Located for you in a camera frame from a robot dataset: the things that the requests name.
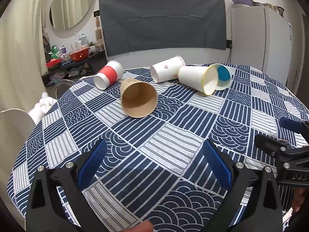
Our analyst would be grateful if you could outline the red banded white paper cup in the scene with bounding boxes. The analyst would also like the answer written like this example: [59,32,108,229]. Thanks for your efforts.
[93,60,124,90]

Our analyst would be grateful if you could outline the white cup with yellow rim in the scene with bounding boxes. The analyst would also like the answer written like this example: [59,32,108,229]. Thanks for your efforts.
[178,66,218,96]

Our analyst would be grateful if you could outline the white cup with pink hearts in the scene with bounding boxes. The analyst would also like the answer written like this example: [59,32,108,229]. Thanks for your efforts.
[150,55,186,83]

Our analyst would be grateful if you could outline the brown kraft paper cup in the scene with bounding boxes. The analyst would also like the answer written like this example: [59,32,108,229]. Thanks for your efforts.
[120,78,158,118]

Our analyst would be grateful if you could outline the person's right hand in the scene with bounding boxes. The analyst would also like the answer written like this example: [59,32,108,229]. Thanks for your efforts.
[291,188,306,213]

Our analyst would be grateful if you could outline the person's left hand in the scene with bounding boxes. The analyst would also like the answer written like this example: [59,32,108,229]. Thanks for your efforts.
[121,220,154,232]

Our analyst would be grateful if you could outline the white chair back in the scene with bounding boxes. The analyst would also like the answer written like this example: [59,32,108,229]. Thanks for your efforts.
[1,108,36,174]

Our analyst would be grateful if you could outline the white refrigerator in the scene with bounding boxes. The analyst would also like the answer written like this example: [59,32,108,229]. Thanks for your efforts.
[231,6,292,84]

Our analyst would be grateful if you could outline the white fluffy blanket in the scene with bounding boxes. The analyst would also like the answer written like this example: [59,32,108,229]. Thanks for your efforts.
[28,92,57,125]

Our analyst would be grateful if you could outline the blue white patterned tablecloth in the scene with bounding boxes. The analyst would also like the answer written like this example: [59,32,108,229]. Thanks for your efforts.
[7,64,308,231]

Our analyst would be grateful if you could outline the transparent acrylic chair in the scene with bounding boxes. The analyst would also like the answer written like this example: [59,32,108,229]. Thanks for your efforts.
[53,79,75,100]

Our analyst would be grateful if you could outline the brown door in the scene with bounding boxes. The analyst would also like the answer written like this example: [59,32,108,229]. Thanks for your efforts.
[296,15,308,103]

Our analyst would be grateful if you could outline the beige curtain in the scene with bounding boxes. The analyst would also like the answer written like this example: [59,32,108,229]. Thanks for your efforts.
[1,0,47,111]

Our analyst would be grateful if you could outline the purple basin on fridge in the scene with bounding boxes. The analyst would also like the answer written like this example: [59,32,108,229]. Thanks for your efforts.
[232,0,253,6]

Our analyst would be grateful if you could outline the red plate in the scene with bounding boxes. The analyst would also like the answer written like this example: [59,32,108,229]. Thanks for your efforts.
[46,58,62,69]

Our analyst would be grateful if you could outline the red colander bowl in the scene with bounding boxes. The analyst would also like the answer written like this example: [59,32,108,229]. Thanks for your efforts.
[69,47,89,62]

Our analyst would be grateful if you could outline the dark grey covered television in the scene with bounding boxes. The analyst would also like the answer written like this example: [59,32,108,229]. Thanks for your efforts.
[99,0,227,56]

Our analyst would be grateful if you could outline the black wall socket with cable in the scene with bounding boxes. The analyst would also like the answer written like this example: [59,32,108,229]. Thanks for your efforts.
[226,40,233,63]

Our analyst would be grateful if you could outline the black wall shelf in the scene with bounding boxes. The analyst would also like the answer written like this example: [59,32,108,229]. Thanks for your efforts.
[41,51,107,87]

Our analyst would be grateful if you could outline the oval wall mirror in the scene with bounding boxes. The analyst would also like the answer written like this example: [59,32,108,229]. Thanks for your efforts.
[49,0,92,30]

